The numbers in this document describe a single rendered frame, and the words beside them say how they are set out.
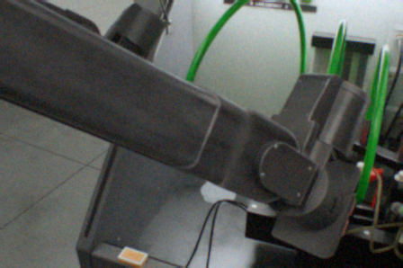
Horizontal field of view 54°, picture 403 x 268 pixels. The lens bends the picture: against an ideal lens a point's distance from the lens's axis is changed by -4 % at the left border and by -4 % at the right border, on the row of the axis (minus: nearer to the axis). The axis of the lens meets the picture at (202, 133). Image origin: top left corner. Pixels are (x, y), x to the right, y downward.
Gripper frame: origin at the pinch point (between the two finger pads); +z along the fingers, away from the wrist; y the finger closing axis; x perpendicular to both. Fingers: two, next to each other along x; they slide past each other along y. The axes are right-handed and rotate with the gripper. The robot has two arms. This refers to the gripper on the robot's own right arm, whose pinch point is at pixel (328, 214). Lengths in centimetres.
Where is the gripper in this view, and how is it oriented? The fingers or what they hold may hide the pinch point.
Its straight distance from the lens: 54.2
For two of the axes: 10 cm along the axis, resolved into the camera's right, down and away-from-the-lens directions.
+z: 4.2, 3.1, 8.5
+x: -8.1, -2.9, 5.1
